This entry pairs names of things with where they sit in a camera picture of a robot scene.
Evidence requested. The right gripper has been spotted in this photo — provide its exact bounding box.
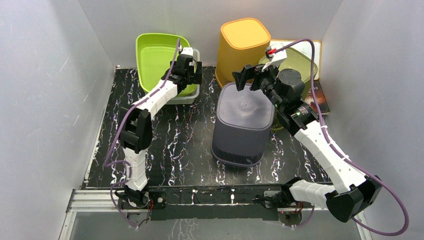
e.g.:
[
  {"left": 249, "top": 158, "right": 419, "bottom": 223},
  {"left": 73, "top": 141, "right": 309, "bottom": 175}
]
[{"left": 232, "top": 59, "right": 285, "bottom": 111}]

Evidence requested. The white perforated plastic basket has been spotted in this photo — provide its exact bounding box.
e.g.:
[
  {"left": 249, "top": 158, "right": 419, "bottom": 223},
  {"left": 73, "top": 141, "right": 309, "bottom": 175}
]
[{"left": 167, "top": 48, "right": 200, "bottom": 105}]

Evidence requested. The orange mesh basket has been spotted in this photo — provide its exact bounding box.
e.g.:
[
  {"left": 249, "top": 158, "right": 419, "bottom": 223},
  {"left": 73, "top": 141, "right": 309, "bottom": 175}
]
[{"left": 215, "top": 17, "right": 271, "bottom": 88}]

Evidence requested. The lime green plastic tray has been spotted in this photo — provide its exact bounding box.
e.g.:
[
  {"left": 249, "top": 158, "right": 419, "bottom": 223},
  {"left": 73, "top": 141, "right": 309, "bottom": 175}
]
[{"left": 135, "top": 33, "right": 191, "bottom": 94}]

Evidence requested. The grey mesh basket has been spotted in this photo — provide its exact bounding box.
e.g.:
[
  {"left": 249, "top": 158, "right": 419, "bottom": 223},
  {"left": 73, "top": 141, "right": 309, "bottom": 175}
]
[{"left": 211, "top": 82, "right": 275, "bottom": 168}]

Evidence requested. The olive green mesh basket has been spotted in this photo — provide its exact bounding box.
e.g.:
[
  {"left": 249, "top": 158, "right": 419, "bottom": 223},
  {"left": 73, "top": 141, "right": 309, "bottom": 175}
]
[{"left": 258, "top": 47, "right": 319, "bottom": 132}]

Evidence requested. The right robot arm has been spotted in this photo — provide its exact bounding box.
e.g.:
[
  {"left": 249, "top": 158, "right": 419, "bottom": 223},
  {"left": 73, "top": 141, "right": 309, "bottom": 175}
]
[{"left": 232, "top": 64, "right": 382, "bottom": 223}]

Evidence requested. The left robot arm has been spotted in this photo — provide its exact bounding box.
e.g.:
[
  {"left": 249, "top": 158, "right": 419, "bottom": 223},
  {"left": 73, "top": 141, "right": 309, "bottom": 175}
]
[{"left": 116, "top": 53, "right": 203, "bottom": 208}]

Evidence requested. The dark paperback book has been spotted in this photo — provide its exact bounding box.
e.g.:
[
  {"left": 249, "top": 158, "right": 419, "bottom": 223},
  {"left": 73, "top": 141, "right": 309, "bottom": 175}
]
[{"left": 304, "top": 80, "right": 330, "bottom": 116}]

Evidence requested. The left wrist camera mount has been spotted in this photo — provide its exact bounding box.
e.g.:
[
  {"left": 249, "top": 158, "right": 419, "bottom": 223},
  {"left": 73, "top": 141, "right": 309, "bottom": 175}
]
[{"left": 179, "top": 47, "right": 194, "bottom": 57}]

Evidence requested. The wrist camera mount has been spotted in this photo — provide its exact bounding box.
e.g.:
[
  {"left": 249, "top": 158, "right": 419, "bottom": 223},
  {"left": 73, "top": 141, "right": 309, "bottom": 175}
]
[
  {"left": 261, "top": 43, "right": 288, "bottom": 72},
  {"left": 179, "top": 47, "right": 194, "bottom": 57}
]

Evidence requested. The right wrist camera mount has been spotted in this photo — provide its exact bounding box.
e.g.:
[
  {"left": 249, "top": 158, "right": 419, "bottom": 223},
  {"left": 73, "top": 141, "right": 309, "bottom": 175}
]
[{"left": 261, "top": 43, "right": 288, "bottom": 72}]

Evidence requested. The small whiteboard with yellow frame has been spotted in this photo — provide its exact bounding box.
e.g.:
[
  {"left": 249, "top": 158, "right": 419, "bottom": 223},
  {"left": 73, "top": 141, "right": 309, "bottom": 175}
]
[{"left": 269, "top": 39, "right": 323, "bottom": 81}]

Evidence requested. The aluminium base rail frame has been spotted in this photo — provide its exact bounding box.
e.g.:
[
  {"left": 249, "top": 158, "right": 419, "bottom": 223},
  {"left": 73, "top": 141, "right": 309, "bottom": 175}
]
[{"left": 58, "top": 115, "right": 374, "bottom": 240}]

